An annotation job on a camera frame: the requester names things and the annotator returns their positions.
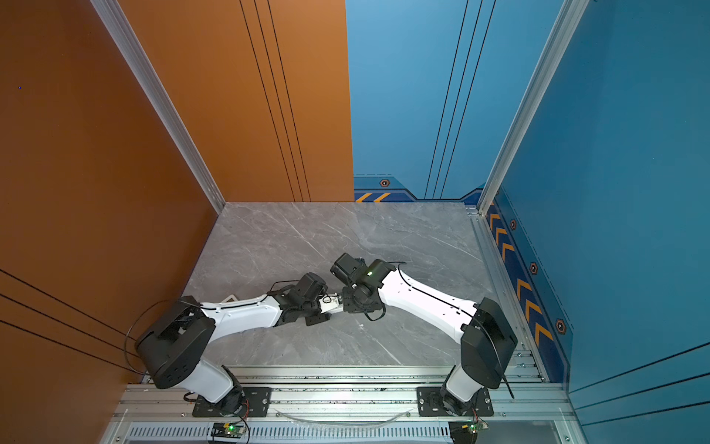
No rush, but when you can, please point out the right aluminium corner post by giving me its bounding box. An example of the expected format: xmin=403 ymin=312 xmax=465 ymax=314
xmin=477 ymin=0 xmax=589 ymax=216

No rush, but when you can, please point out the left green circuit board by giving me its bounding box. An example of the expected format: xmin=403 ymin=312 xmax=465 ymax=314
xmin=210 ymin=422 xmax=250 ymax=443

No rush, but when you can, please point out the left aluminium corner post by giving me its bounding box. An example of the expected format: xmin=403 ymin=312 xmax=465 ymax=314
xmin=91 ymin=0 xmax=226 ymax=214

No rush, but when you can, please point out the right small circuit board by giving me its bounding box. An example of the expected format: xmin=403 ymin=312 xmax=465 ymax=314
xmin=461 ymin=417 xmax=489 ymax=438

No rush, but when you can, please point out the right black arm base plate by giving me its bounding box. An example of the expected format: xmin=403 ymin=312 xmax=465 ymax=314
xmin=416 ymin=387 xmax=495 ymax=417

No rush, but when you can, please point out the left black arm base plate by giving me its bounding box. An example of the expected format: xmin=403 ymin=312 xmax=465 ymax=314
xmin=192 ymin=387 xmax=272 ymax=419

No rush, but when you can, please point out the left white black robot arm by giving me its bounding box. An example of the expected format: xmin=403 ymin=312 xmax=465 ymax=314
xmin=135 ymin=273 xmax=341 ymax=416

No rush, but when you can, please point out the aluminium front rail frame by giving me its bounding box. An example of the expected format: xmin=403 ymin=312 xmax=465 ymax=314
xmin=103 ymin=364 xmax=584 ymax=443

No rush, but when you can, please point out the aluminium corner post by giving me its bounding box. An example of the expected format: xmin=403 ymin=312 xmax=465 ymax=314
xmin=477 ymin=0 xmax=589 ymax=216
xmin=91 ymin=0 xmax=226 ymax=214

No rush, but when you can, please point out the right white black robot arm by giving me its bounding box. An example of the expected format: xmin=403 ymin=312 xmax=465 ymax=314
xmin=330 ymin=253 xmax=518 ymax=417

